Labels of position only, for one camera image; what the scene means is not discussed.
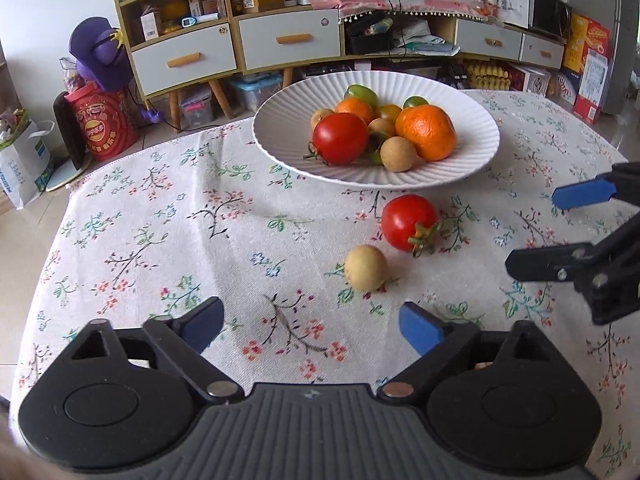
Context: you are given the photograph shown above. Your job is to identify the green tomato round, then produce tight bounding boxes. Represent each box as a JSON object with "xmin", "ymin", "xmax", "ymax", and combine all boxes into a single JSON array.
[{"xmin": 404, "ymin": 96, "xmax": 430, "ymax": 110}]

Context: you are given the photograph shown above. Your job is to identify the red tomato with stem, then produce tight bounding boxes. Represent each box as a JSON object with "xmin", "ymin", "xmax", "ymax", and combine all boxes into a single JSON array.
[{"xmin": 380, "ymin": 194, "xmax": 442, "ymax": 258}]

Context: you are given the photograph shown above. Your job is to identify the wooden cabinet with drawers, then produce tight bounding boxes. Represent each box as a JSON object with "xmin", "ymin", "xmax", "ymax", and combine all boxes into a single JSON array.
[{"xmin": 114, "ymin": 0, "xmax": 345, "ymax": 131}]

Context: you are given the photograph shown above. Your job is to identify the large orange mandarin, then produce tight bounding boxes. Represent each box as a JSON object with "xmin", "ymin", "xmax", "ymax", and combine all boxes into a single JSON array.
[{"xmin": 395, "ymin": 104, "xmax": 457, "ymax": 162}]

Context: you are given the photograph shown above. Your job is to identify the small orange mandarin back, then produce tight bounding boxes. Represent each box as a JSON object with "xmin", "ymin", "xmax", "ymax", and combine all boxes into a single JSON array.
[{"xmin": 334, "ymin": 96, "xmax": 375, "ymax": 125}]

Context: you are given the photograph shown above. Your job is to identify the purple plush toy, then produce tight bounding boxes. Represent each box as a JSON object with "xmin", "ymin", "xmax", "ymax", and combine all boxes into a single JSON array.
[{"xmin": 68, "ymin": 16, "xmax": 134, "ymax": 92}]

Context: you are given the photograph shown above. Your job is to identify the red snack bucket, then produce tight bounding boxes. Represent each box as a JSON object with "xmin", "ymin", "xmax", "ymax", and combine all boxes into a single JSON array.
[{"xmin": 64, "ymin": 81, "xmax": 138, "ymax": 162}]

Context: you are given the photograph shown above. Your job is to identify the white ribbed plate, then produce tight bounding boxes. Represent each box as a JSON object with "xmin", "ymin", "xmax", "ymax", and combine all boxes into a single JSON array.
[{"xmin": 252, "ymin": 70, "xmax": 500, "ymax": 191}]

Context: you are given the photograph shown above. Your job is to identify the microwave oven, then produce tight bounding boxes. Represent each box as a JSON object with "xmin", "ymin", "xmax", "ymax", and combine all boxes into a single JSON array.
[{"xmin": 497, "ymin": 0, "xmax": 572, "ymax": 39}]

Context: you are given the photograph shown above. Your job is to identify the red tomato in plate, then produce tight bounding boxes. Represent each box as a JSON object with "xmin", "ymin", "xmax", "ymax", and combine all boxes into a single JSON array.
[{"xmin": 311, "ymin": 113, "xmax": 369, "ymax": 166}]

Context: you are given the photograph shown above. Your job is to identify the green tomato oval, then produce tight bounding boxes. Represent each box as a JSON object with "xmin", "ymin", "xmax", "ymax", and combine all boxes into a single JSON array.
[{"xmin": 344, "ymin": 84, "xmax": 378, "ymax": 108}]

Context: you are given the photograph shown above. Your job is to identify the brown longan fruit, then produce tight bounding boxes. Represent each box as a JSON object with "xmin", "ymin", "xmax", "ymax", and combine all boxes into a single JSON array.
[{"xmin": 344, "ymin": 245, "xmax": 388, "ymax": 292}]

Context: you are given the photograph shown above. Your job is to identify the yellow orange tomato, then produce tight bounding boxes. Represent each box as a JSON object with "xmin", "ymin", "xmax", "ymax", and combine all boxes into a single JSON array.
[{"xmin": 376, "ymin": 104, "xmax": 402, "ymax": 122}]

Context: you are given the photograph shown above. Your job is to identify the brown longan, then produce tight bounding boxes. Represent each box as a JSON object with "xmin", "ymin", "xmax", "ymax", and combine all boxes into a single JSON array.
[
  {"xmin": 380, "ymin": 136, "xmax": 418, "ymax": 172},
  {"xmin": 310, "ymin": 108, "xmax": 334, "ymax": 130}
]

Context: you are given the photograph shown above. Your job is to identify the pink cloth on shelf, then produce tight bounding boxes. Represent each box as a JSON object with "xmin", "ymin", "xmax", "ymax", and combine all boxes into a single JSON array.
[{"xmin": 296, "ymin": 0, "xmax": 487, "ymax": 22}]

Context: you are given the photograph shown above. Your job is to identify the floral tablecloth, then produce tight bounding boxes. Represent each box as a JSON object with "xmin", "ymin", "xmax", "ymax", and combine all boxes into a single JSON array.
[{"xmin": 11, "ymin": 91, "xmax": 639, "ymax": 477}]

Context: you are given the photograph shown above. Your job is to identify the white paper bag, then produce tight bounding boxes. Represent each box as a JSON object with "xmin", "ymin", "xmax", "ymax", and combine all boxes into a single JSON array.
[{"xmin": 1, "ymin": 120, "xmax": 54, "ymax": 210}]

